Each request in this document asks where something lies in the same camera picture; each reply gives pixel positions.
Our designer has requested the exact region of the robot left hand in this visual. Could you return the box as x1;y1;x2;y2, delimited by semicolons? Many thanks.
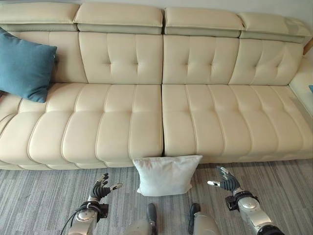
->
89;172;124;202

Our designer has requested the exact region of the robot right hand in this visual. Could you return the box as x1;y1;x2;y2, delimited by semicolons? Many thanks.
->
207;165;243;194

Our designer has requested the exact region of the cream leather sofa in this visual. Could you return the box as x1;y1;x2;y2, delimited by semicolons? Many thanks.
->
0;2;313;171

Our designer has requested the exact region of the robot right leg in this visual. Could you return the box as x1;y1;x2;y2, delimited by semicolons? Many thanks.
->
187;203;221;235

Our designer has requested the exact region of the robot leg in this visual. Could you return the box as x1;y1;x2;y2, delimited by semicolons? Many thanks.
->
124;203;157;235
187;203;221;235

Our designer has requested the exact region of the robot left leg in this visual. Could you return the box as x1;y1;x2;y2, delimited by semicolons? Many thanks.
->
124;203;157;235

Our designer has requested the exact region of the white cushion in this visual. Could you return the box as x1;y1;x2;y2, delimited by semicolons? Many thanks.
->
132;155;203;197

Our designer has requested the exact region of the teal blue cushion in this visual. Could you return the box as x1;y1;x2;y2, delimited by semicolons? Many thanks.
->
0;26;58;103

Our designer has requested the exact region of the wooden side panel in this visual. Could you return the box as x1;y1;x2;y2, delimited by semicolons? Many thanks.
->
302;36;312;56

